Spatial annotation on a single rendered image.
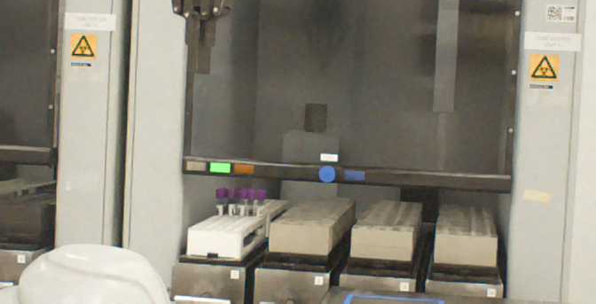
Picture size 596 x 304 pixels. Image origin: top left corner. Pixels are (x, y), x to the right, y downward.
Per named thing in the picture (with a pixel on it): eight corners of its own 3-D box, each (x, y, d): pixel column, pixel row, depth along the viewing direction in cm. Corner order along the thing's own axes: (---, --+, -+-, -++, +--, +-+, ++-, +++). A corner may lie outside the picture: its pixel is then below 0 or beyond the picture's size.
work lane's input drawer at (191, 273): (239, 250, 278) (241, 213, 278) (296, 253, 277) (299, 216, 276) (163, 306, 206) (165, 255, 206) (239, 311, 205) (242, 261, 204)
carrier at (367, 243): (412, 263, 214) (414, 230, 214) (411, 265, 212) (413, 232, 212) (349, 259, 216) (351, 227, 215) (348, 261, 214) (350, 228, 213)
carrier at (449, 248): (496, 268, 212) (497, 237, 212) (496, 270, 210) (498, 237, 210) (432, 264, 214) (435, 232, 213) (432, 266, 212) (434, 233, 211)
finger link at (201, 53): (207, 19, 149) (212, 19, 149) (205, 74, 150) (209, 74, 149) (194, 18, 147) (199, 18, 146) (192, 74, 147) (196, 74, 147)
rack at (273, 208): (246, 223, 274) (247, 198, 274) (288, 226, 273) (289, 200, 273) (221, 240, 245) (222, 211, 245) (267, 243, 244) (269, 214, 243)
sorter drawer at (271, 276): (302, 253, 276) (304, 216, 276) (360, 258, 275) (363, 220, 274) (247, 312, 204) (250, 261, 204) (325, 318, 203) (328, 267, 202)
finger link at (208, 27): (209, 6, 148) (229, 6, 147) (207, 45, 148) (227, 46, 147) (202, 5, 147) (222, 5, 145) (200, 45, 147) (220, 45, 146)
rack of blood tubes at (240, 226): (218, 241, 243) (220, 212, 243) (265, 244, 242) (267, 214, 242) (185, 261, 214) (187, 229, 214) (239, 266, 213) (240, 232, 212)
